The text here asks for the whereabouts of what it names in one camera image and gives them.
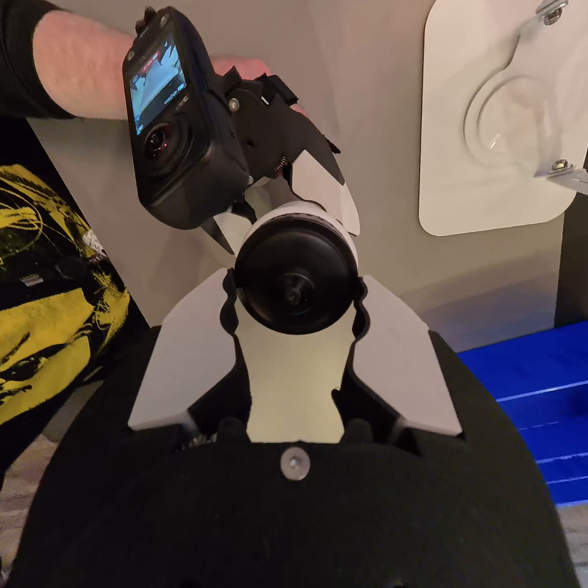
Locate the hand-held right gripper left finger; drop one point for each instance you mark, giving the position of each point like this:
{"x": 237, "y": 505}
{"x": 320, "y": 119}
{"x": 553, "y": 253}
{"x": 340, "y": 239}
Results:
{"x": 184, "y": 358}

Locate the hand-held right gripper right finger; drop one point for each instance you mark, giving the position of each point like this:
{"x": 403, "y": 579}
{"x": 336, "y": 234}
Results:
{"x": 404, "y": 367}

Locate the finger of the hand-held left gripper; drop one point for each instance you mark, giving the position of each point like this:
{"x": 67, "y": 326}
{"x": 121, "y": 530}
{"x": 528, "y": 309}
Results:
{"x": 248, "y": 209}
{"x": 329, "y": 188}

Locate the white bottle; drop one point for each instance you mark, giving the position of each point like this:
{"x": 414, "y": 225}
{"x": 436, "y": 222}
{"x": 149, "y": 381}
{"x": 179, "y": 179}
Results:
{"x": 303, "y": 209}

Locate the black bottle lid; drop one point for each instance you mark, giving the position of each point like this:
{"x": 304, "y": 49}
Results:
{"x": 294, "y": 276}

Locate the blue plastic bin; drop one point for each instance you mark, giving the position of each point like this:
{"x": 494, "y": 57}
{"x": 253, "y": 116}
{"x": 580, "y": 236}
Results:
{"x": 533, "y": 404}

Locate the person's left forearm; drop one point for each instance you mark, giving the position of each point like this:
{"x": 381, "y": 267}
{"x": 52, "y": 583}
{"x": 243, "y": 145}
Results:
{"x": 83, "y": 64}

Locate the person's left hand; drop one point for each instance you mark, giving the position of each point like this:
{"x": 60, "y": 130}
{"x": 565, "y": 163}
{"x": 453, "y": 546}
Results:
{"x": 241, "y": 68}

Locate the black yellow printed shirt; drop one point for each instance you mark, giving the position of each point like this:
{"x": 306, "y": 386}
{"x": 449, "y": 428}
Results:
{"x": 55, "y": 303}

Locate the clear round stand foot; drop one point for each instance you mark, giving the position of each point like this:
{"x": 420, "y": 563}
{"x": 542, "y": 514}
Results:
{"x": 514, "y": 119}

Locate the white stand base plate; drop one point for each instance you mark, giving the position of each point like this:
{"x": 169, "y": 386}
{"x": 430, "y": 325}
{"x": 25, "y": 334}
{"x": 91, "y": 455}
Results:
{"x": 450, "y": 138}

